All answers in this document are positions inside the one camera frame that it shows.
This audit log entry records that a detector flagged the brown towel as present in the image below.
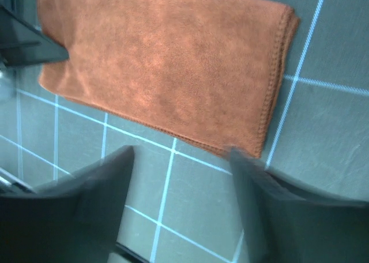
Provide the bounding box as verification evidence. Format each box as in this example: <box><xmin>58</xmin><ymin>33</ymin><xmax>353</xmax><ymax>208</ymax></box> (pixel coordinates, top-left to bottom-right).
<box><xmin>37</xmin><ymin>0</ymin><xmax>299</xmax><ymax>158</ymax></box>

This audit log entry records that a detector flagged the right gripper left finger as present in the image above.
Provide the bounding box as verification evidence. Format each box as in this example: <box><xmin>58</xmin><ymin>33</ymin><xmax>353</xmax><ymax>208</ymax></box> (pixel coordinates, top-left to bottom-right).
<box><xmin>1</xmin><ymin>146</ymin><xmax>135</xmax><ymax>262</ymax></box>

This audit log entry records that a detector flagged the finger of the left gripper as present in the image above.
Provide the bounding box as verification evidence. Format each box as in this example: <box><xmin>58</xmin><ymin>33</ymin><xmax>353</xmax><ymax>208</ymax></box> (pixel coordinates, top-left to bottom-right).
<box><xmin>1</xmin><ymin>5</ymin><xmax>69</xmax><ymax>69</ymax></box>

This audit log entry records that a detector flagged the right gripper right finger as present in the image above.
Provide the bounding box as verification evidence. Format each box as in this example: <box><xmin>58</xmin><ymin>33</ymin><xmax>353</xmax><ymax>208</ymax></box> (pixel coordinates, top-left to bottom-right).
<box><xmin>229</xmin><ymin>148</ymin><xmax>368</xmax><ymax>262</ymax></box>

